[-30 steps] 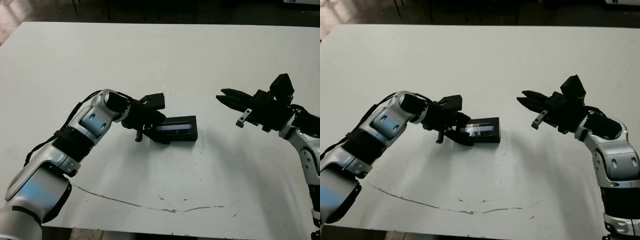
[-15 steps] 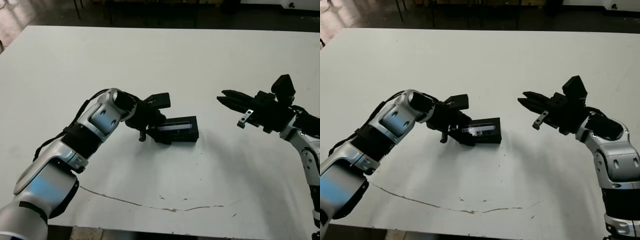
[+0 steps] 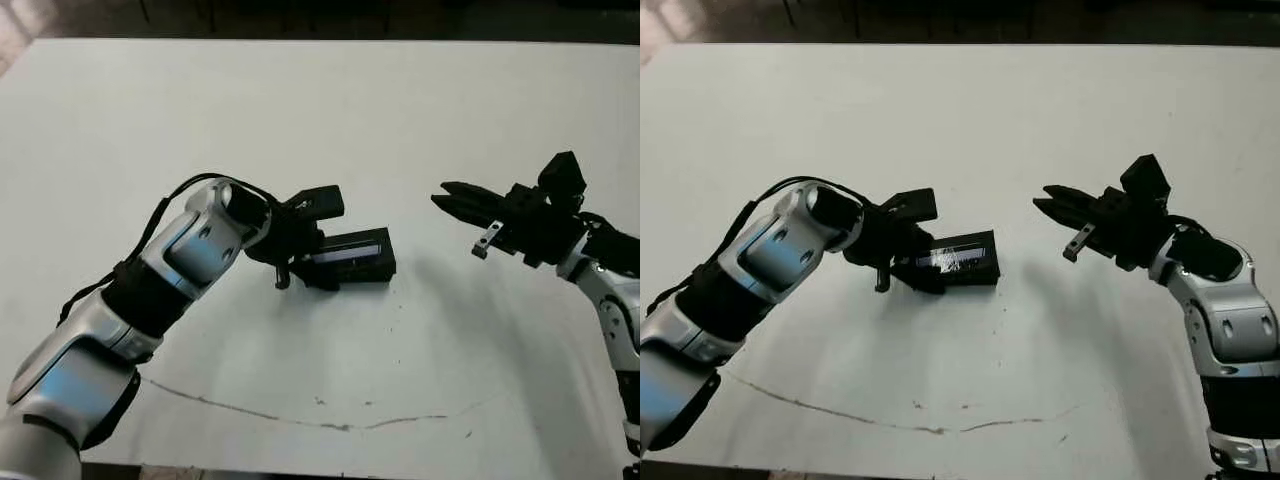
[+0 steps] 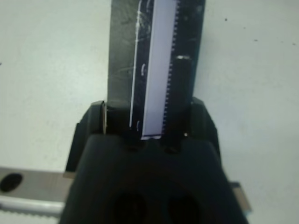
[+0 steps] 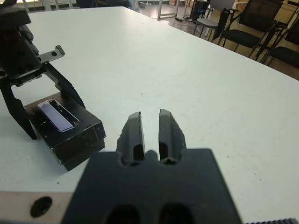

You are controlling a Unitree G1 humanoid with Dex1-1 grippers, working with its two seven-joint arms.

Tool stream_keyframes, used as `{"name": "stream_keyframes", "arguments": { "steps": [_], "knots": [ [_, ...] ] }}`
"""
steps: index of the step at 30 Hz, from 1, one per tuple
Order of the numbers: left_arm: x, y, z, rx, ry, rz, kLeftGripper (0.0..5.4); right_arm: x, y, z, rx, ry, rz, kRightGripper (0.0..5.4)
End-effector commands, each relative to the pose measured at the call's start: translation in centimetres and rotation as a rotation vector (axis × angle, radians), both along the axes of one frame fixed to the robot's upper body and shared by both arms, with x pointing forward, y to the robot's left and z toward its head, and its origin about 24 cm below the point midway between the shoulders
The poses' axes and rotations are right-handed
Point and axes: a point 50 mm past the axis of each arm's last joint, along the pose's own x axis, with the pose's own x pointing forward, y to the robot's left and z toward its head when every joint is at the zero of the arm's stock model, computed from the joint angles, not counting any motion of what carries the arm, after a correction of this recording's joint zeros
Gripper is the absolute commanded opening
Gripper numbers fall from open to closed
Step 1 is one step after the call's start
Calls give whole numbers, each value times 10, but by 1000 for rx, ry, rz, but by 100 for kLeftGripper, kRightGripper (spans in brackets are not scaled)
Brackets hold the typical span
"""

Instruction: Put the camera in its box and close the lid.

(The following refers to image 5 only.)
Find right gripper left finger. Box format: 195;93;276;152
116;112;147;165

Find black mesh office chair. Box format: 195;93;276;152
218;0;285;56

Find black waste bin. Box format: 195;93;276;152
190;0;211;21

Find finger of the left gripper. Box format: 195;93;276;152
0;83;38;140
45;62;86;110

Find grey seat chair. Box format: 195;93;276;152
193;7;221;40

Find black box with label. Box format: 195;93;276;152
23;92;105;161

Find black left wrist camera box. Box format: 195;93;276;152
0;7;32;31

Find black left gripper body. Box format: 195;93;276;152
0;28;65;88

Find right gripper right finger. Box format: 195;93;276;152
158;109;187;164

